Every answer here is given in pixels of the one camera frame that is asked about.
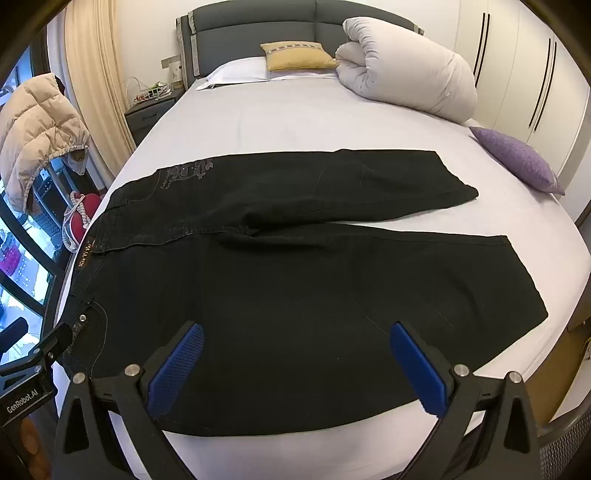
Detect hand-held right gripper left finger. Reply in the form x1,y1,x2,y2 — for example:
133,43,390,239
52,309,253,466
53,320,206,480

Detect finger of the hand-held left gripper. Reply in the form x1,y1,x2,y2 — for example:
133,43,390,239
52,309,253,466
28,323,74,371

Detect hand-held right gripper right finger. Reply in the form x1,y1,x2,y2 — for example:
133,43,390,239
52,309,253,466
389,320,541,480

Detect black pants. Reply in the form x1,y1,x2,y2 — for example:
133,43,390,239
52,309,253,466
62,148,550,437

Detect purple plastic basket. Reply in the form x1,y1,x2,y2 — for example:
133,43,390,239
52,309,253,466
0,249,25,278

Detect brown cardboard box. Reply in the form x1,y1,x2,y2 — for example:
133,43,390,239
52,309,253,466
537,314,591,424

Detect grey mesh basket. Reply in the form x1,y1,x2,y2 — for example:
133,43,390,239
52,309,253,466
531,406,591,480

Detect beige puffer jacket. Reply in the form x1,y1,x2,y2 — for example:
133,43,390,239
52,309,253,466
0,73,91,214

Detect purple cushion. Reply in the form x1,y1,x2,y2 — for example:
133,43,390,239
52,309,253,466
468,126,566,196

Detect dark grey nightstand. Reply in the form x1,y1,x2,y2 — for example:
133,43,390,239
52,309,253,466
124,88,186,147

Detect beige curtain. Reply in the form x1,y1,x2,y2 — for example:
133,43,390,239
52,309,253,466
62,0,139,185

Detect bed with white sheet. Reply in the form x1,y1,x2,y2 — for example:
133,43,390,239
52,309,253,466
44,58,591,480

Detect rolled white duvet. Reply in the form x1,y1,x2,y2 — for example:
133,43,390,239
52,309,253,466
335,17,478,125

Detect white pillow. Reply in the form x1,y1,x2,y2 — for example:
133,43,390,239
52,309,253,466
196,56,340,91

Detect white wardrobe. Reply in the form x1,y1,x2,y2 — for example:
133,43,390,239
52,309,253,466
455,0,591,185

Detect yellow pillow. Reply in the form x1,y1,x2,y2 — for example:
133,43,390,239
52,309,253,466
260,41,339,73

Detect grey padded headboard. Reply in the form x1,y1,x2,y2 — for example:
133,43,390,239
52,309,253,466
175,0,426,90

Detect red bag with white strap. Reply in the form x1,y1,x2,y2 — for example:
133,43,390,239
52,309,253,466
61,192,103,253

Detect white wire basket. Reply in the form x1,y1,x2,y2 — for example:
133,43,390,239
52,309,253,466
131,79,175,103

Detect black wardrobe handle pair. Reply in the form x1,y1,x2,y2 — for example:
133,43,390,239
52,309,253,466
475,13,491,88
530,38,558,136

